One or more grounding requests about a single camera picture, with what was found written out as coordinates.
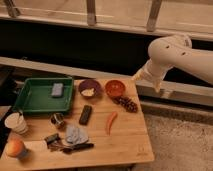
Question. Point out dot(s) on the white paper cup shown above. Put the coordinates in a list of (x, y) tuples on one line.
[(17, 123)]

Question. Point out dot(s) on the grey blue sponge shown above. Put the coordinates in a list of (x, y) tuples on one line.
[(57, 90)]

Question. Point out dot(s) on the orange red bowl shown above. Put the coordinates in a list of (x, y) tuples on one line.
[(114, 88)]

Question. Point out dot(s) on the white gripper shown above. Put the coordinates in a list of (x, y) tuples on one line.
[(152, 72)]

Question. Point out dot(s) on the green plastic tray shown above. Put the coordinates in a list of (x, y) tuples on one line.
[(36, 98)]

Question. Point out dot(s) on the small dark tin can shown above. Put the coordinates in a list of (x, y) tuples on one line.
[(57, 120)]

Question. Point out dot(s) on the crumpled grey blue cloth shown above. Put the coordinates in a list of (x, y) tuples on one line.
[(75, 135)]

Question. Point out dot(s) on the black rectangular remote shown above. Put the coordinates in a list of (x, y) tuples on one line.
[(85, 115)]

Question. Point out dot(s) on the small black box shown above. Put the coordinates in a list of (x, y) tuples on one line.
[(52, 138)]

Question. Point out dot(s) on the black handled utensil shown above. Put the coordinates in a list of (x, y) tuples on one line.
[(77, 147)]

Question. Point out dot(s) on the orange peach fruit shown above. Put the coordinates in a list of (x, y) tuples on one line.
[(15, 148)]

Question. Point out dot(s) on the wooden folding table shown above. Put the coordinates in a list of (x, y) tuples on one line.
[(128, 142)]

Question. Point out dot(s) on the orange red pepper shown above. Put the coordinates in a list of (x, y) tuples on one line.
[(109, 122)]

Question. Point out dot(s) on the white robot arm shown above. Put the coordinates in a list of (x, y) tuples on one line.
[(175, 51)]

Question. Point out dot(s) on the purple bowl with food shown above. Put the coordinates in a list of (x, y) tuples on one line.
[(89, 88)]

